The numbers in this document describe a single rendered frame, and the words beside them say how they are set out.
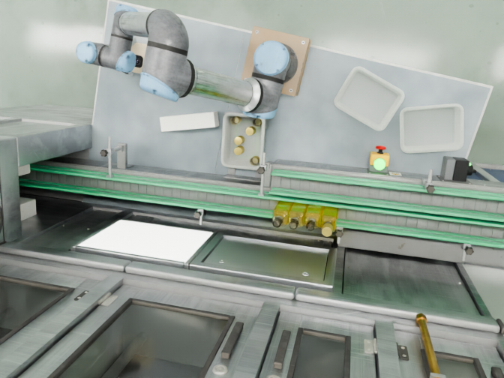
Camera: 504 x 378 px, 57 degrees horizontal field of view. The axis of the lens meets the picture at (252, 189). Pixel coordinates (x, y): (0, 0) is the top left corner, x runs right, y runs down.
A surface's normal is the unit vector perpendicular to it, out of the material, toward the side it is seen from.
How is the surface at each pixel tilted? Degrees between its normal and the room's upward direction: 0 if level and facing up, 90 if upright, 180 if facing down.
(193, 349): 90
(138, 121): 0
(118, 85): 0
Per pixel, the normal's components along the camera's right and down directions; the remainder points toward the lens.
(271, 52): -0.14, 0.04
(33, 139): 0.97, 0.11
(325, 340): 0.07, -0.97
